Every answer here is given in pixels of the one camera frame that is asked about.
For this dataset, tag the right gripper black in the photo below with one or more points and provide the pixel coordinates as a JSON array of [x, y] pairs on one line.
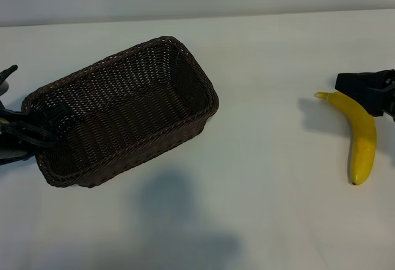
[[392, 94]]

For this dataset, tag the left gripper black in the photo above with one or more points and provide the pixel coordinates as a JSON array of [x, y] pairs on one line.
[[18, 137]]

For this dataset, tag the yellow banana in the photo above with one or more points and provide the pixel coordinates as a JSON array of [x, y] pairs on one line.
[[365, 146]]

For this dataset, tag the dark brown woven basket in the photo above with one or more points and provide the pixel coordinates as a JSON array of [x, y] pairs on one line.
[[123, 112]]

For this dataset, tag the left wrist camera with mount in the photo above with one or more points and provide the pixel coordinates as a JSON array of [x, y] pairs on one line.
[[6, 74]]

